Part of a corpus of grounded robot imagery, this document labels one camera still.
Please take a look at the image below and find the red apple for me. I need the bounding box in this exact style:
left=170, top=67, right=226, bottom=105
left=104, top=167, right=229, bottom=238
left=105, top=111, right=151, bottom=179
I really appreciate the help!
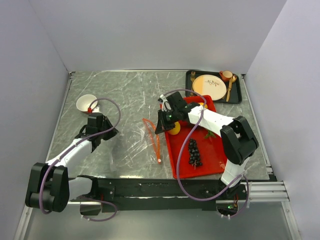
left=179, top=120, right=189, bottom=126

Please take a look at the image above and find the gold spoon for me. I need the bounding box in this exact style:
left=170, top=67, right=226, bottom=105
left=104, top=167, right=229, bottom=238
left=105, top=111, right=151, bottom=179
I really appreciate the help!
left=226, top=74, right=237, bottom=102

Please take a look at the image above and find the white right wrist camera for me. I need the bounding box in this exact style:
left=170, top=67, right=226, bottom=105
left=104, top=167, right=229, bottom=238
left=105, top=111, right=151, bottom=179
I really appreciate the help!
left=158, top=94, right=172, bottom=112

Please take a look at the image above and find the black grape bunch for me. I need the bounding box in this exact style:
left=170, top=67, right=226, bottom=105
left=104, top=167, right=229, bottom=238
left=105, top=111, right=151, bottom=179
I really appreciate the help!
left=188, top=138, right=203, bottom=169

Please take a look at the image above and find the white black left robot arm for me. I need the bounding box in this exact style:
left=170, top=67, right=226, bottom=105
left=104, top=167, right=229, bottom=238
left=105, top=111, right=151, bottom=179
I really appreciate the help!
left=25, top=112, right=118, bottom=214

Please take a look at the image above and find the black serving tray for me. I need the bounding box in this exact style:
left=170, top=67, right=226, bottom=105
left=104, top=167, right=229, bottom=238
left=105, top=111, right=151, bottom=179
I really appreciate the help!
left=185, top=70, right=242, bottom=104

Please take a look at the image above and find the clear zip bag orange zipper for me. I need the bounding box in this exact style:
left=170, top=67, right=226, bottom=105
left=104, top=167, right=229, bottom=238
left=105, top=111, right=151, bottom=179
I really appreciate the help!
left=109, top=117, right=163, bottom=171

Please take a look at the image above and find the white brown bowl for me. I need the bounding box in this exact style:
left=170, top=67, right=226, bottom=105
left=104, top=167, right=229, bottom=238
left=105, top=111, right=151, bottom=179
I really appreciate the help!
left=76, top=94, right=98, bottom=114

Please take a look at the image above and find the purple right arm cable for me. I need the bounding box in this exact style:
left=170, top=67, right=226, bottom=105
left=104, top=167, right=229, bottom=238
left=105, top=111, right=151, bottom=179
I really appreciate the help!
left=159, top=88, right=251, bottom=218

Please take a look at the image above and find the yellow pear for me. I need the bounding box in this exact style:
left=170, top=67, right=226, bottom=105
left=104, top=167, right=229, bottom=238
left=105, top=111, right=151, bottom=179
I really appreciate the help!
left=168, top=121, right=181, bottom=136

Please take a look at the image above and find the cream orange plate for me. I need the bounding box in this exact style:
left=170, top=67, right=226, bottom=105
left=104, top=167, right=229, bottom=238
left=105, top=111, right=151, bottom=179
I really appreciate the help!
left=192, top=74, right=227, bottom=101

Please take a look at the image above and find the yellow mango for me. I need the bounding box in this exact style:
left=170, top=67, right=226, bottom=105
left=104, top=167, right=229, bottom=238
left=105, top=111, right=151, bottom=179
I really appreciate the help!
left=199, top=102, right=208, bottom=109

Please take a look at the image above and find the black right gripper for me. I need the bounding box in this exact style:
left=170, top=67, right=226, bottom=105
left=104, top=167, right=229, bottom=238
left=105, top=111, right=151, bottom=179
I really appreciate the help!
left=155, top=109, right=180, bottom=135

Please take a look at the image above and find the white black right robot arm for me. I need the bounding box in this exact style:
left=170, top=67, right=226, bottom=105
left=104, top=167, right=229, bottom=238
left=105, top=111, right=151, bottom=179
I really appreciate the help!
left=155, top=89, right=259, bottom=199

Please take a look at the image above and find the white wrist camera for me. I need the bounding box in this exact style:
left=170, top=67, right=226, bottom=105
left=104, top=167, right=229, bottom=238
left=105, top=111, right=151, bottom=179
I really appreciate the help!
left=87, top=105, right=101, bottom=114
left=158, top=94, right=172, bottom=112

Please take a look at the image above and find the gold fork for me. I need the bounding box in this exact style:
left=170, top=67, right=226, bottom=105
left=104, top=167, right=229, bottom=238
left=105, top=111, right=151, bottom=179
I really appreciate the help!
left=190, top=71, right=196, bottom=97

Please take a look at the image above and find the white radish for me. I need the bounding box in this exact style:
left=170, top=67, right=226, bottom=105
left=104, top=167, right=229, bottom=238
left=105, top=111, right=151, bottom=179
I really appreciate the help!
left=204, top=130, right=216, bottom=139

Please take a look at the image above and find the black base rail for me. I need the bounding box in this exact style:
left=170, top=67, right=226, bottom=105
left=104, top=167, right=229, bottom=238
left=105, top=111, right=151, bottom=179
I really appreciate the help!
left=67, top=174, right=251, bottom=218

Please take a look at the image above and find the orange cup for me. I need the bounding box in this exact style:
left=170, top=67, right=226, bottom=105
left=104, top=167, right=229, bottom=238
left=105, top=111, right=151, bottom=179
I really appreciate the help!
left=219, top=70, right=233, bottom=82

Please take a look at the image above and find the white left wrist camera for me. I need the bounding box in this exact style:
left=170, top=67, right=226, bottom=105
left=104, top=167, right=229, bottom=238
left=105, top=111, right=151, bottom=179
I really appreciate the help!
left=87, top=105, right=101, bottom=114

